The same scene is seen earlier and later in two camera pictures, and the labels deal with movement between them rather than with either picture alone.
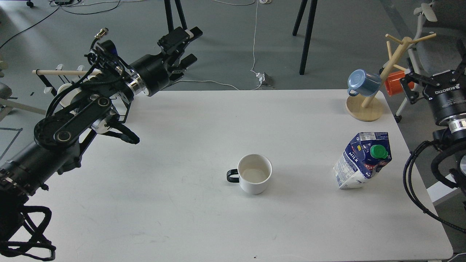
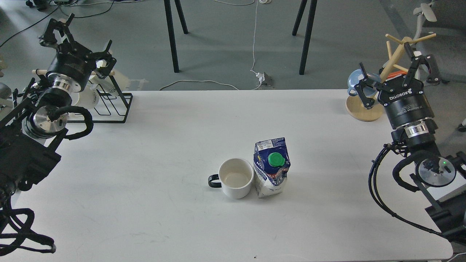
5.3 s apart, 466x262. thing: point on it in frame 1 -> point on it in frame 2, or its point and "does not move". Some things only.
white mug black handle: (255, 173) -> (235, 177)
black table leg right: (310, 23) does not move
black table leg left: (169, 15) does not move
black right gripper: (446, 91) -> (405, 101)
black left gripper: (156, 69) -> (72, 59)
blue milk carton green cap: (363, 158) -> (271, 162)
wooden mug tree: (368, 108) does not move
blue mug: (365, 84) does not move
